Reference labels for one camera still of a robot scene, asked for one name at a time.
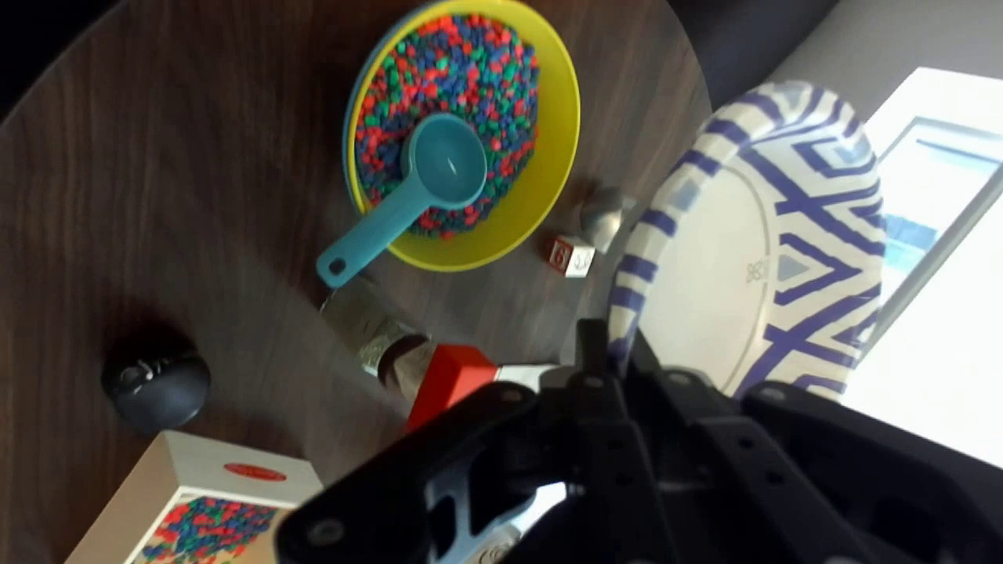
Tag teal measuring scoop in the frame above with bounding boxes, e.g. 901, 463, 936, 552
315, 111, 491, 296

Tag black round object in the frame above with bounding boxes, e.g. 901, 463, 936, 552
98, 342, 215, 440

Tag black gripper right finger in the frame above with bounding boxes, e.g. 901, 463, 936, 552
623, 342, 1003, 564

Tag small brown cube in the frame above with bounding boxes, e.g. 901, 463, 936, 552
538, 233, 599, 282

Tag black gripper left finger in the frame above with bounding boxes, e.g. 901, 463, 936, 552
273, 317, 652, 564

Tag glass jar with red lid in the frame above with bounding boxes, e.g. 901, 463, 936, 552
316, 288, 563, 440

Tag colourful beads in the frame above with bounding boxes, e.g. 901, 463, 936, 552
351, 10, 545, 237

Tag yellow and blue bowl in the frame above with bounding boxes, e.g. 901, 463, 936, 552
340, 0, 587, 278

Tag round dark wooden table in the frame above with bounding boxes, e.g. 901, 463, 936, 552
0, 0, 714, 564

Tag light wooden box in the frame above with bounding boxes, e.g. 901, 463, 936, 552
63, 426, 328, 564

